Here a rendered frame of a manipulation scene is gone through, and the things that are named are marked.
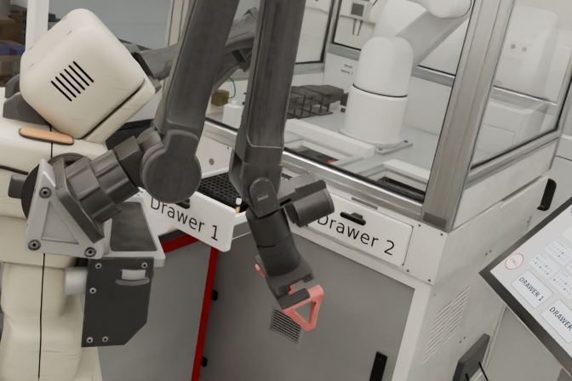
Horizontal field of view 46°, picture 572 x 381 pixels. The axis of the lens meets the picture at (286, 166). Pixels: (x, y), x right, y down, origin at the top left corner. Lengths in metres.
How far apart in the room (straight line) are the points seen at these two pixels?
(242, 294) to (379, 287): 0.49
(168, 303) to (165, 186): 1.15
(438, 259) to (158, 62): 0.84
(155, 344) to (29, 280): 0.95
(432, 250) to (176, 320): 0.81
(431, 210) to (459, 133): 0.21
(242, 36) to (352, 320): 0.86
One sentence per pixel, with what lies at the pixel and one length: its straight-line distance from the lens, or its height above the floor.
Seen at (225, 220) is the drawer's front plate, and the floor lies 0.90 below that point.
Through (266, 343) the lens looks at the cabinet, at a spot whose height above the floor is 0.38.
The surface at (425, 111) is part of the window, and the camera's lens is 1.68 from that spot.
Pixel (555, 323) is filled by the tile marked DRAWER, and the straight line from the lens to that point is 1.32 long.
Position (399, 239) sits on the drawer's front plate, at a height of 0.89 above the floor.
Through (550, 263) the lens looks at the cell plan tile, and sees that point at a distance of 1.41.
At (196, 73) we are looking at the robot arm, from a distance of 0.88.
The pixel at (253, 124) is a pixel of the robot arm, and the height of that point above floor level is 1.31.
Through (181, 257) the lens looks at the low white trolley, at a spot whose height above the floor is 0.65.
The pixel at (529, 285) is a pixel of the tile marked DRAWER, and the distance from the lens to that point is 1.40.
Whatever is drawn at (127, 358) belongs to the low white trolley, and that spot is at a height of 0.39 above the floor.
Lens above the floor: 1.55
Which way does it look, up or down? 18 degrees down
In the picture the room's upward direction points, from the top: 10 degrees clockwise
